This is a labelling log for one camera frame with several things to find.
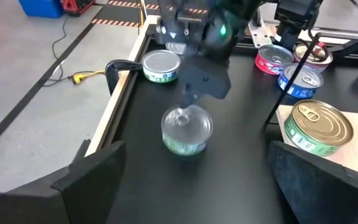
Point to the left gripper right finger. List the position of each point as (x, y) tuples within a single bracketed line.
[(322, 193)]

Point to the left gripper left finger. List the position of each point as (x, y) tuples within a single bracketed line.
[(57, 202)]

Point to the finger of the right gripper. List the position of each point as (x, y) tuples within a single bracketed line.
[(216, 77), (191, 81)]

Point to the silver-lid green tuna can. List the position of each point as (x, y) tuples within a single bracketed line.
[(186, 133)]

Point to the gold-lid green tuna can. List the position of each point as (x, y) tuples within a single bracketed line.
[(319, 127)]

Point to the silver-lid white-green can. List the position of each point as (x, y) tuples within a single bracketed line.
[(161, 65)]

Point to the silver-lid red can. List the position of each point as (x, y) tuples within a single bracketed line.
[(174, 48), (273, 59)]

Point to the black table clamp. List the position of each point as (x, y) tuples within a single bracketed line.
[(113, 70)]

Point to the silver-lid blue can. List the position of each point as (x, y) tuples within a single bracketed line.
[(300, 82)]

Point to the hazard striped floor mat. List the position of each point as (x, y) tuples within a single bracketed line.
[(117, 14)]

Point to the red and black object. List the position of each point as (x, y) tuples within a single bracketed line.
[(76, 6)]

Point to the blue plastic bin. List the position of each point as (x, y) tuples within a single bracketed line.
[(39, 7)]

